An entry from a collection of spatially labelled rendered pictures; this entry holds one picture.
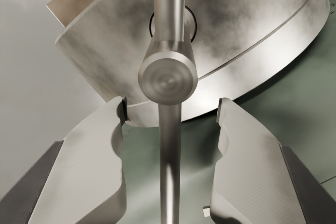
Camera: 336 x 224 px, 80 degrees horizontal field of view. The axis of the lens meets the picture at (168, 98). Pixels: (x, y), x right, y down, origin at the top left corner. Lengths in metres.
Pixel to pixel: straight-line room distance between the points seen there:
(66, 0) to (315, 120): 0.29
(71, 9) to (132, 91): 0.14
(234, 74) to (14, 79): 1.62
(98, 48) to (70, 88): 1.41
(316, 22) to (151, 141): 0.21
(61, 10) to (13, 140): 1.74
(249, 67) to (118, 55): 0.11
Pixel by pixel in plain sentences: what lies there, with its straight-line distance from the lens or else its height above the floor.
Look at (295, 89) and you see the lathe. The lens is 0.23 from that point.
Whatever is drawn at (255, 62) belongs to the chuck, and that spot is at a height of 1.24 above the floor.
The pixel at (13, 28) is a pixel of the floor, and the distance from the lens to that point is 1.60.
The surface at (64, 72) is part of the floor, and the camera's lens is 1.55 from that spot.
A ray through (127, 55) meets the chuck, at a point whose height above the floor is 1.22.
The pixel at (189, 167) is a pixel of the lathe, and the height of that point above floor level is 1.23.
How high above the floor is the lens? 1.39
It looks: 64 degrees down
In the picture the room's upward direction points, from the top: 166 degrees clockwise
